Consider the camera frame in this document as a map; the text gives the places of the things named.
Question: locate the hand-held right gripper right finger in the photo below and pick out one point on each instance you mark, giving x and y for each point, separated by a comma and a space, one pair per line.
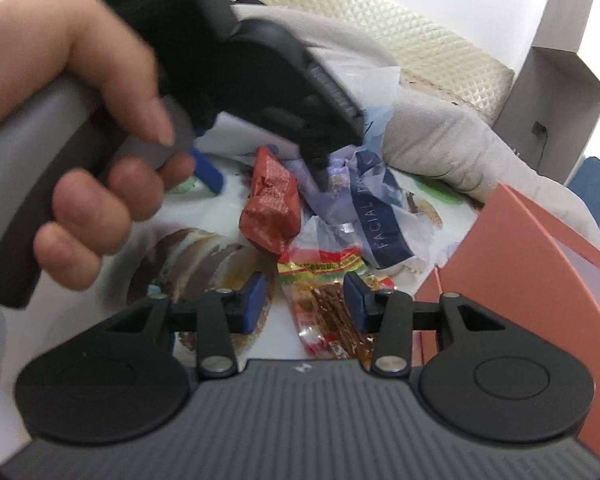
356, 302

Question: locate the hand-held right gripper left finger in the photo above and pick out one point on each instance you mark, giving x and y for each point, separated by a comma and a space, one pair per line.
254, 302

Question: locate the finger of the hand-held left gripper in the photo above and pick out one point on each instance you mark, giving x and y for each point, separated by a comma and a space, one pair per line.
209, 172
318, 170

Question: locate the yellow-red clear snack packet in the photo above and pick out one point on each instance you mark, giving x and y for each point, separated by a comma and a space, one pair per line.
325, 285

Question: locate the brown-red snack packet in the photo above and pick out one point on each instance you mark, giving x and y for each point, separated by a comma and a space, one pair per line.
270, 200

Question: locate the orange cardboard box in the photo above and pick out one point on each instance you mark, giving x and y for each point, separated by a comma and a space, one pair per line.
530, 285

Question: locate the person's left hand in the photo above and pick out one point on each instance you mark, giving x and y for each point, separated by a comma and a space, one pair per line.
55, 35

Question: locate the lilac sachet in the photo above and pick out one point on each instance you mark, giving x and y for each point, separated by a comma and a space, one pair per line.
330, 195

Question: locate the fruit-print mat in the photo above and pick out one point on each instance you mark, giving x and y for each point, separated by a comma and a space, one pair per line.
215, 220

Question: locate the light blue clear packet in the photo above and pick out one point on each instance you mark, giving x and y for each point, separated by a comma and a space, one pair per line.
377, 125

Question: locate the white navy-striped sachet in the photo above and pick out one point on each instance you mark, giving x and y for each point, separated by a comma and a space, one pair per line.
385, 220

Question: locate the grey duvet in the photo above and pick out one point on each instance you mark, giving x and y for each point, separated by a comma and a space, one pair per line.
455, 150

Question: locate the cream quilted headboard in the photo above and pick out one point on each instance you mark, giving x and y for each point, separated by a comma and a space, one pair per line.
380, 25

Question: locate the blue chair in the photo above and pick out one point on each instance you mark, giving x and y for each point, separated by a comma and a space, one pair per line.
597, 190

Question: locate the black wall socket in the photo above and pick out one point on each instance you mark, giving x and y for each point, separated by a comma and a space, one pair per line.
540, 128

